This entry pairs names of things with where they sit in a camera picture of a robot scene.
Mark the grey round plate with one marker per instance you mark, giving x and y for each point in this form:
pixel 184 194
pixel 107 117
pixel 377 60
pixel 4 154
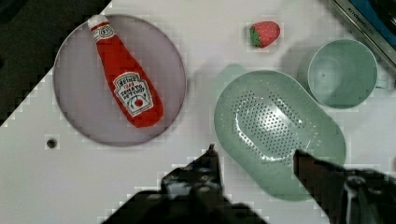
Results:
pixel 85 98

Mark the red plush strawberry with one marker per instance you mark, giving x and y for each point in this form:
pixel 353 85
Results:
pixel 264 33

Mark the green plastic cup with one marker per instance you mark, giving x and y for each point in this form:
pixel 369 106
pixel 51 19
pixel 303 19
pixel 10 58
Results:
pixel 340 74

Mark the red plush ketchup bottle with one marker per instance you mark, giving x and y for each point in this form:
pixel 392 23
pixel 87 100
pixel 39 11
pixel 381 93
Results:
pixel 131 87

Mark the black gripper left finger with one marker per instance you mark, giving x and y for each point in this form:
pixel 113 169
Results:
pixel 203 172

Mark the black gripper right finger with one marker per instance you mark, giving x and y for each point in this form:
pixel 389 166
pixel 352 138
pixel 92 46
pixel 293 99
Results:
pixel 347 196

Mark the silver toaster oven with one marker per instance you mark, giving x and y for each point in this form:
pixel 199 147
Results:
pixel 375 22

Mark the green plastic strainer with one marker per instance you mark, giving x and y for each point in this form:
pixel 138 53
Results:
pixel 262 118

